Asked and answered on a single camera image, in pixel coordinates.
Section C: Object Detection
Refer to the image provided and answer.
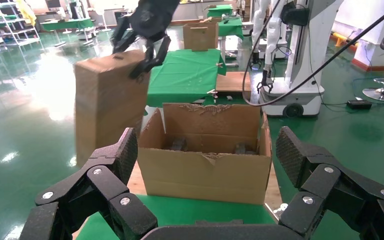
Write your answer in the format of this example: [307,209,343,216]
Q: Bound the long green covered table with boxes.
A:
[40,17,96,33]

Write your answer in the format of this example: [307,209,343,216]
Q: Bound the small green covered table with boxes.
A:
[206,3,235,19]

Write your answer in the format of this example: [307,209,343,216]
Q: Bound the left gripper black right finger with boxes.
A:
[275,126,384,240]

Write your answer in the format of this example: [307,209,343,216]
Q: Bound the white wheeled robot body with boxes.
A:
[259,0,345,119]

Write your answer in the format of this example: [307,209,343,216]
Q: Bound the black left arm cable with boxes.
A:
[241,0,384,108]

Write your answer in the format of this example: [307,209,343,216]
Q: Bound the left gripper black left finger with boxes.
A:
[19,127,159,240]

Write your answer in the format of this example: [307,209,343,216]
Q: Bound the bare wooden board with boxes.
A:
[215,70,253,93]

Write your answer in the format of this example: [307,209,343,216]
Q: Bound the black box on robot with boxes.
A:
[279,1,311,27]

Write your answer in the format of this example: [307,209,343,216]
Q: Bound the metal storage shelf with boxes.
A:
[0,0,41,57]

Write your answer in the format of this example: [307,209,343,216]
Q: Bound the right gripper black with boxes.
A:
[110,0,182,80]

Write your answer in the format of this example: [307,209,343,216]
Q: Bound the small brown cardboard box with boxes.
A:
[73,48,151,168]

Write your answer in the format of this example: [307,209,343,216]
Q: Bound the yellow hanging cloth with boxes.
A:
[15,0,38,27]

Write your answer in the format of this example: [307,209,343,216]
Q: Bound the closed brown cardboard box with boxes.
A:
[182,20,220,53]

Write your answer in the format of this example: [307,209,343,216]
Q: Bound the black power adapter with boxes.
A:
[346,99,373,111]

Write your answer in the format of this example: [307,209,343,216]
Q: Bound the green cloth on side table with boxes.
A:
[146,48,228,108]

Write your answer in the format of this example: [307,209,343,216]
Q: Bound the large open cardboard carton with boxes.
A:
[136,102,274,206]

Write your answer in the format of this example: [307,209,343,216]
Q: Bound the black gripper of distant robot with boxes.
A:
[260,68,274,86]

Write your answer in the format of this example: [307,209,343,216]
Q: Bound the large green tablecloth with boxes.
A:
[75,194,277,240]

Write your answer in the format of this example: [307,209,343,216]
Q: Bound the green covered table under box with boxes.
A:
[217,17,245,41]

